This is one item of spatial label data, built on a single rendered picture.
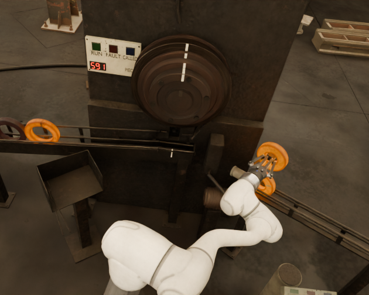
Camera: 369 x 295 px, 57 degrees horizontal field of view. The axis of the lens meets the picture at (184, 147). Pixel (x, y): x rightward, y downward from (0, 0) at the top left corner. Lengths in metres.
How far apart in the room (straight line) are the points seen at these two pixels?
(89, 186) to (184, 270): 0.97
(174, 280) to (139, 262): 0.11
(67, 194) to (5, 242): 0.75
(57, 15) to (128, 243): 3.80
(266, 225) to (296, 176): 1.59
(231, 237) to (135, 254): 0.39
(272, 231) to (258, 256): 0.98
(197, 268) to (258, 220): 0.50
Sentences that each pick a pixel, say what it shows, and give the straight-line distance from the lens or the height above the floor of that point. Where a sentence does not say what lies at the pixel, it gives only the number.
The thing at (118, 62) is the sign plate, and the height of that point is 1.13.
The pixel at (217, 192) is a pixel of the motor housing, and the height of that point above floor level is 0.53.
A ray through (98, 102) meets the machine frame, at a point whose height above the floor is 0.87.
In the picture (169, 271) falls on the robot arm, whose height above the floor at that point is 1.15.
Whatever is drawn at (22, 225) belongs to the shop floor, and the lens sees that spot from 2.50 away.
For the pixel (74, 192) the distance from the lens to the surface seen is 1.82.
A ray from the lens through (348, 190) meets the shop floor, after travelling 3.12.
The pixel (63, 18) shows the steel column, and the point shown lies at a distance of 4.53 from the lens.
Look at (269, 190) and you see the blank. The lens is 1.81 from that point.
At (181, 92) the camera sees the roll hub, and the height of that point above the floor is 1.17.
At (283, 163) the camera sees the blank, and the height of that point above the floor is 0.91.
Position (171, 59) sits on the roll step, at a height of 1.28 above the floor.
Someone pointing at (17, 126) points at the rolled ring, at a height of 0.72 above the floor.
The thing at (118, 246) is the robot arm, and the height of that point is 1.15.
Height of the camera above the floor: 2.03
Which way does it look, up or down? 44 degrees down
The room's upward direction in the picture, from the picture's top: 10 degrees clockwise
